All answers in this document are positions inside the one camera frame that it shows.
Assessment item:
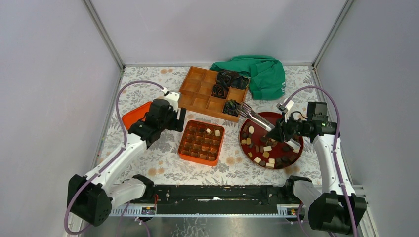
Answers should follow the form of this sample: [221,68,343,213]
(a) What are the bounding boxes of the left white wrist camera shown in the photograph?
[162,87,180,112]

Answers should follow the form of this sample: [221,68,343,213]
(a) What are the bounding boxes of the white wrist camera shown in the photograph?
[277,100,294,122]
[162,87,180,112]

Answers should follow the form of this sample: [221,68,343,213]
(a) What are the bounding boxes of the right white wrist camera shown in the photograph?
[277,100,294,122]

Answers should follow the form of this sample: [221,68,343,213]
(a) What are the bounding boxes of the dark rolled fabric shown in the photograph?
[216,70,250,90]
[222,99,241,117]
[211,84,229,99]

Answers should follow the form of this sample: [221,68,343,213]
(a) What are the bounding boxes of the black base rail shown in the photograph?
[131,185,300,215]

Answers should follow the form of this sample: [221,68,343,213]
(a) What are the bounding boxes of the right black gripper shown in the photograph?
[266,111,310,144]

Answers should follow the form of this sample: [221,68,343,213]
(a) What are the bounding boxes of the dark rolled fabric back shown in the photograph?
[216,70,250,90]

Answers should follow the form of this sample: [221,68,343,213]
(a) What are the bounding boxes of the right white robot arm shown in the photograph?
[267,102,367,235]

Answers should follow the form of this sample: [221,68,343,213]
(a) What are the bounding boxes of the dark rolled fabric front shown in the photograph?
[222,99,241,117]

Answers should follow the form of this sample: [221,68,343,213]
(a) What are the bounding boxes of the red round plate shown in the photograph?
[239,120,304,169]

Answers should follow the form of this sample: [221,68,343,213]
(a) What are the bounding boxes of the green cloth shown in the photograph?
[210,55,286,100]

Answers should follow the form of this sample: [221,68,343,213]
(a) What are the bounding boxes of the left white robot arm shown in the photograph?
[67,99,186,227]

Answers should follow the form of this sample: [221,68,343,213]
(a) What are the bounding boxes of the dark rolled fabric middle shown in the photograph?
[211,84,229,99]

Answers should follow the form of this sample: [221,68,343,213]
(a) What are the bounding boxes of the orange chocolate box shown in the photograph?
[177,120,225,166]

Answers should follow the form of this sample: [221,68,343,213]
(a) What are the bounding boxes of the wooden compartment organizer tray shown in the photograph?
[178,66,248,122]

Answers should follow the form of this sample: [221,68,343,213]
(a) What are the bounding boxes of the metal serving tongs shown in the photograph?
[236,102,275,132]

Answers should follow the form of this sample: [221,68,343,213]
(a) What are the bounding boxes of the aluminium frame rail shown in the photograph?
[67,184,377,237]

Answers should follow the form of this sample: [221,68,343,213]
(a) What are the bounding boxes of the orange box lid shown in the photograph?
[122,101,152,130]

